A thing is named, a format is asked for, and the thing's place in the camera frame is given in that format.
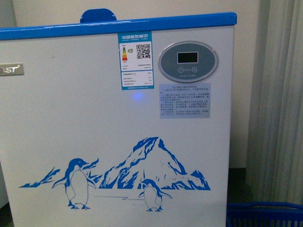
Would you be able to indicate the glass sliding lid blue handle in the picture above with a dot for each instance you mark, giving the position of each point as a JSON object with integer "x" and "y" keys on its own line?
{"x": 97, "y": 15}

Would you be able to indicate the grey instruction sticker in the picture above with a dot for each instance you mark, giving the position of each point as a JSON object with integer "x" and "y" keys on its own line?
{"x": 185, "y": 101}

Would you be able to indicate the white chest freezer blue rim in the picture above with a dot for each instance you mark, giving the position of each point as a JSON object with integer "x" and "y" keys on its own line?
{"x": 78, "y": 151}

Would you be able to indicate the oval grey control panel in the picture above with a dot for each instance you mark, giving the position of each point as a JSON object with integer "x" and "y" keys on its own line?
{"x": 188, "y": 61}

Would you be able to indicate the blue energy label sticker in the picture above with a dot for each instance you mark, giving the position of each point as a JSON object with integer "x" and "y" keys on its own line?
{"x": 136, "y": 60}

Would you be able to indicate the blue plastic shopping basket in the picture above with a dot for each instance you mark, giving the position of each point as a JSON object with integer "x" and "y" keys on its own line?
{"x": 264, "y": 214}

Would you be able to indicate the white vertical blinds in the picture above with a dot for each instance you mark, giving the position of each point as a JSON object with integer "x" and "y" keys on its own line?
{"x": 275, "y": 140}

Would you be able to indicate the silver brand badge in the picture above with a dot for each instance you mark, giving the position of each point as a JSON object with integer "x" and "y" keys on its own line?
{"x": 11, "y": 69}

